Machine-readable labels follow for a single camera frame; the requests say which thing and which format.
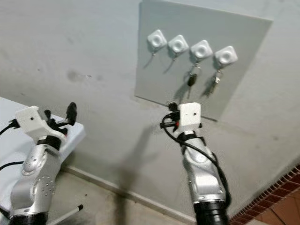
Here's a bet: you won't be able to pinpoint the white square wall hook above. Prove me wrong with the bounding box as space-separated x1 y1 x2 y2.
168 34 190 59
214 45 239 68
190 39 214 62
147 30 168 57

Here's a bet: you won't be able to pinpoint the black key on ring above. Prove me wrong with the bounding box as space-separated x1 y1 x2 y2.
187 64 203 88

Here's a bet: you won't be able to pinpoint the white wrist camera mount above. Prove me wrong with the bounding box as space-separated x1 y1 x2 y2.
15 106 61 140
178 102 202 132

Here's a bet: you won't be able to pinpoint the grey wall board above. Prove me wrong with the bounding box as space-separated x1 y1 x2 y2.
135 0 273 121

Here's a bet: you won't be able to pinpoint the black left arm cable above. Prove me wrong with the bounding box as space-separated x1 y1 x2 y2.
0 119 25 172

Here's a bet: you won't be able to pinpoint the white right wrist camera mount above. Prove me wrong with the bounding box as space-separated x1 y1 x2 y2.
178 102 202 132

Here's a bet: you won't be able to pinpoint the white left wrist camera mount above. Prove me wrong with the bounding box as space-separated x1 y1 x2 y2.
15 106 61 140

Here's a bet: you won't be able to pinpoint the small silver hanging keys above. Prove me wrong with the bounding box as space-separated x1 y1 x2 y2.
212 69 225 85

